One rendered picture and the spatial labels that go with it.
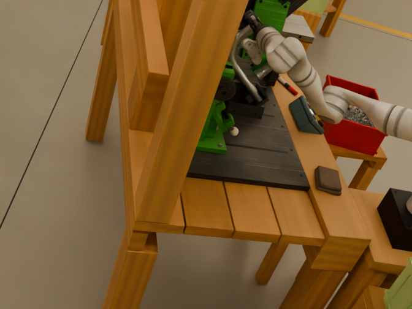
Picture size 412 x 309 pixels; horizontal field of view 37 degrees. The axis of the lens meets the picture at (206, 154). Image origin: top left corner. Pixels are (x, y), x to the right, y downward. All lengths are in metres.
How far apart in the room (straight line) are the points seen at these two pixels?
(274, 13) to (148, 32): 0.59
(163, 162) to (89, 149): 1.72
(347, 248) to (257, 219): 0.29
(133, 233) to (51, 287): 0.95
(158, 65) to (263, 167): 0.59
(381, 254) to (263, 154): 0.47
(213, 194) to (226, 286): 1.03
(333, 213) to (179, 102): 0.70
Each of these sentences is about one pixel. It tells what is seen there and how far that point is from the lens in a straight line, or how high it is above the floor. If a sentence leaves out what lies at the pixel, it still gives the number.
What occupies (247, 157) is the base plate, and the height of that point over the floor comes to 0.90.
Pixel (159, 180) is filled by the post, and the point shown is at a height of 1.03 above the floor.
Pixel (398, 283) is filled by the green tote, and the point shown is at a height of 0.88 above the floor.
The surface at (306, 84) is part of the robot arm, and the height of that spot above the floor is 1.19.
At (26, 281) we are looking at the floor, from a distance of 2.55.
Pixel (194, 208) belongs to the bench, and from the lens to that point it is 1.69.
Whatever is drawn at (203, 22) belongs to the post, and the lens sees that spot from 1.26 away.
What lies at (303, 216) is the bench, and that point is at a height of 0.88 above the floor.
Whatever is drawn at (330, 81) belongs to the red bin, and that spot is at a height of 0.90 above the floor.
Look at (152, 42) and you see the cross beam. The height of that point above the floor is 1.27.
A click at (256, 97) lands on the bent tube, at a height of 0.97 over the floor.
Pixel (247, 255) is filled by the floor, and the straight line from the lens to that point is 2.89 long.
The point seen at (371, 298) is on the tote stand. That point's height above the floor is 0.79.
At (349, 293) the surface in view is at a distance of 1.99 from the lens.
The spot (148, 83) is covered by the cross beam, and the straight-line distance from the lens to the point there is 1.44.
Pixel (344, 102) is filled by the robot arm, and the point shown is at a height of 1.13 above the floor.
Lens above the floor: 2.01
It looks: 37 degrees down
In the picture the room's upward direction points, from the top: 20 degrees clockwise
